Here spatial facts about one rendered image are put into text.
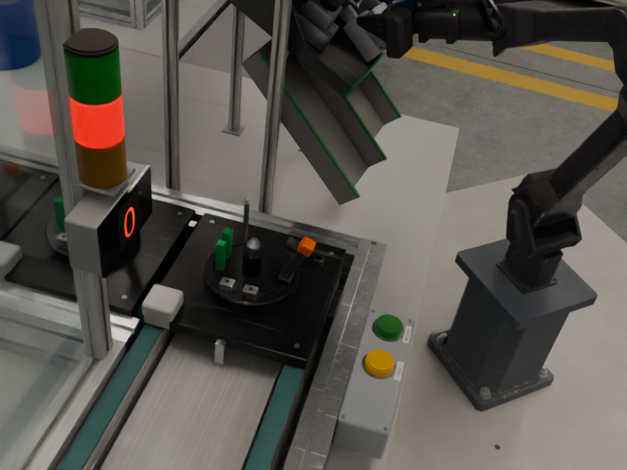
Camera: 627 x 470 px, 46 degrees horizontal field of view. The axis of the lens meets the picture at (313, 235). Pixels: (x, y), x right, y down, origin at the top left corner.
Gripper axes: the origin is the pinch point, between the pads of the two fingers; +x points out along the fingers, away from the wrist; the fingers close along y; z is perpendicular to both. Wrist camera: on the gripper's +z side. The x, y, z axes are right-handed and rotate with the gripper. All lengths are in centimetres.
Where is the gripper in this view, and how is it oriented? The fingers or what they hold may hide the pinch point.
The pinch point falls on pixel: (384, 17)
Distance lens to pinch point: 113.3
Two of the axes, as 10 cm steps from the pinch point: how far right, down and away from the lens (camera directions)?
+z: -1.1, -8.5, -5.1
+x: -8.7, -1.6, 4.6
